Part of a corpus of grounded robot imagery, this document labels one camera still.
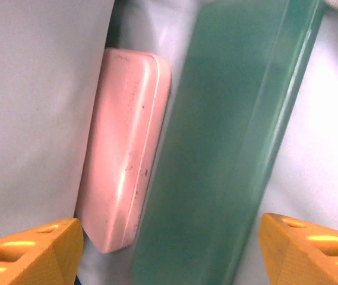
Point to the green pencil case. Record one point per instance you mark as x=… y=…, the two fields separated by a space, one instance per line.
x=216 y=148

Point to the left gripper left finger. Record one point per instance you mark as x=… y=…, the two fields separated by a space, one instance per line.
x=23 y=261

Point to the navy blue backpack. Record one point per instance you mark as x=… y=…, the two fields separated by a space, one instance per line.
x=23 y=89

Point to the pink case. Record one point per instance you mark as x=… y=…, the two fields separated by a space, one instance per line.
x=121 y=148

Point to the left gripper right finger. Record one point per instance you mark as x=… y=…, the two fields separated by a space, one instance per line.
x=314 y=258

